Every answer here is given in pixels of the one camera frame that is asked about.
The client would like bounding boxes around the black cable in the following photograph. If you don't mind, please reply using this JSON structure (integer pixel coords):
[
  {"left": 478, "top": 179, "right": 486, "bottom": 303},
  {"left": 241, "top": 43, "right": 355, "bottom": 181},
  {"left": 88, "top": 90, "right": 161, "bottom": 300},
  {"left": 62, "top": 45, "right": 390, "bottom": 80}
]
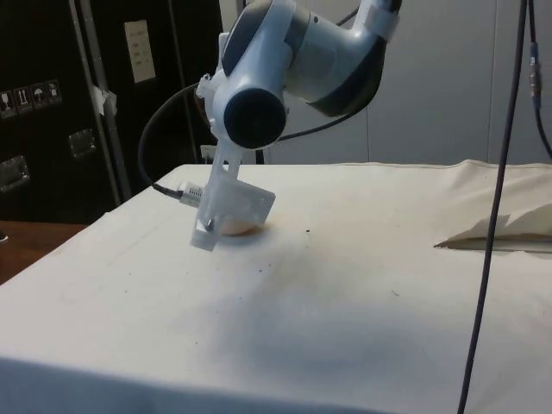
[
  {"left": 138, "top": 81, "right": 204, "bottom": 202},
  {"left": 526, "top": 0, "right": 552, "bottom": 160},
  {"left": 456, "top": 0, "right": 532, "bottom": 414},
  {"left": 278, "top": 107, "right": 370, "bottom": 142}
]

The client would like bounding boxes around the white bowl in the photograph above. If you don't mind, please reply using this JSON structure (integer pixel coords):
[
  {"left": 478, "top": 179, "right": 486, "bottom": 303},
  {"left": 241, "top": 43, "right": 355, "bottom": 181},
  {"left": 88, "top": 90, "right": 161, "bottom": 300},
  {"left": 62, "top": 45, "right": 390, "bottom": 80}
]
[{"left": 216, "top": 216, "right": 266, "bottom": 237}]

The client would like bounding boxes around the black cabinet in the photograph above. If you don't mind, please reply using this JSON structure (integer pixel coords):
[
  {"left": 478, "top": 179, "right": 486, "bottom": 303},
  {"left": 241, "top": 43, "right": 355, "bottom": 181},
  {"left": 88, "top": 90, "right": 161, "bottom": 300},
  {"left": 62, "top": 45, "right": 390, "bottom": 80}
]
[{"left": 0, "top": 0, "right": 226, "bottom": 225}]

